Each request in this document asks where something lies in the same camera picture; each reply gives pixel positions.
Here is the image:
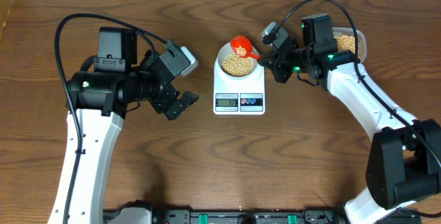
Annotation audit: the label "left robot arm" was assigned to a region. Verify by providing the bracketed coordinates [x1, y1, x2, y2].
[49, 27, 198, 223]

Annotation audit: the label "soybeans in bowl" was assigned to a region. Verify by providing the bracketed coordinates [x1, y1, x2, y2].
[221, 53, 254, 77]

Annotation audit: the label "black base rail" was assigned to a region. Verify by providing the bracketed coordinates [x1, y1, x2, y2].
[103, 208, 423, 224]

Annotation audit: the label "white digital kitchen scale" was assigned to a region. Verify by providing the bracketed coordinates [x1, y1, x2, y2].
[213, 60, 265, 115]

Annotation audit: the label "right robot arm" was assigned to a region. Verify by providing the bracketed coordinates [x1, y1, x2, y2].
[258, 14, 440, 223]

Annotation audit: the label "soybeans in container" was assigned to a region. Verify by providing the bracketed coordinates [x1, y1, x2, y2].
[334, 34, 361, 57]

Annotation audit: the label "red measuring scoop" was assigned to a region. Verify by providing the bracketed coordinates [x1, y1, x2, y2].
[229, 35, 260, 60]

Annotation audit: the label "grey bowl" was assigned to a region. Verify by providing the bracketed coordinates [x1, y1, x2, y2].
[216, 43, 257, 78]

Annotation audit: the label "clear plastic container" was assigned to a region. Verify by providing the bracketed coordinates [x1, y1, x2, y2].
[333, 28, 367, 63]

